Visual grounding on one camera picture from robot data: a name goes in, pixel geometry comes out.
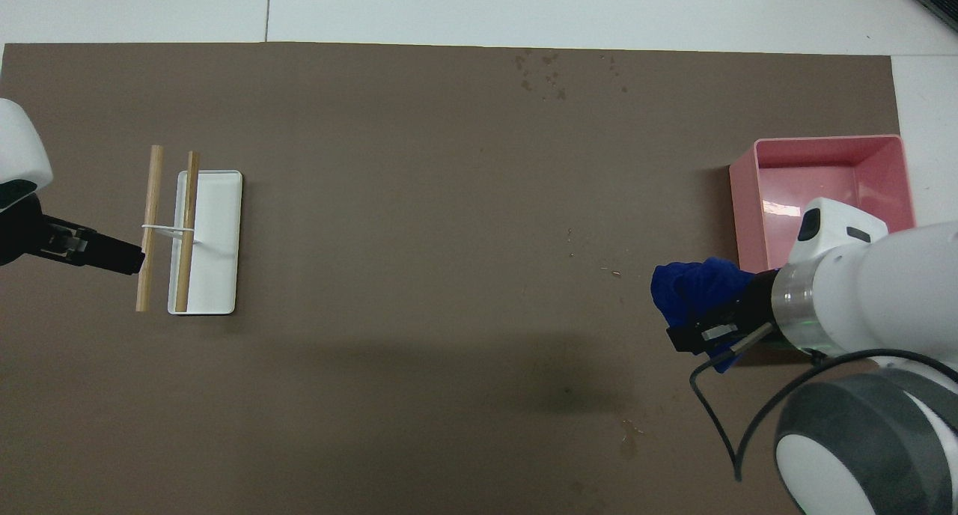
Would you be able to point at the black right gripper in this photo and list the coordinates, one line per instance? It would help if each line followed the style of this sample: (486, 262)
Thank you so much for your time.
(760, 305)

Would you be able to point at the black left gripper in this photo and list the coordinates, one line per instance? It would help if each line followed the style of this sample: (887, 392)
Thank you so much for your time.
(30, 234)

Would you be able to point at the dark blue towel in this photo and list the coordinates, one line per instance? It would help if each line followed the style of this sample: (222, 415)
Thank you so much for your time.
(688, 287)

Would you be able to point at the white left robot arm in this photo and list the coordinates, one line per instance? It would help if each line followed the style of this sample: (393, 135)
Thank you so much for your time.
(19, 141)

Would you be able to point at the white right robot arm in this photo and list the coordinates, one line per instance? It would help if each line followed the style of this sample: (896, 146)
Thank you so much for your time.
(883, 290)

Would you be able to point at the white towel rack base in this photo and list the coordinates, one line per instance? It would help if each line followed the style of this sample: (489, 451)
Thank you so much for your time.
(217, 260)

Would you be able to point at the wooden rack rod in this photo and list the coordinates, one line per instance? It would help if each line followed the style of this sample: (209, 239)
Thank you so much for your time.
(187, 200)
(153, 193)

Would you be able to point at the pink plastic bin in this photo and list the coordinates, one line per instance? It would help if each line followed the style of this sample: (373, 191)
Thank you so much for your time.
(823, 178)

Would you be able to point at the brown paper table mat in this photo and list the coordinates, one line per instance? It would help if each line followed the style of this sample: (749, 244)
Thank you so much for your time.
(374, 313)

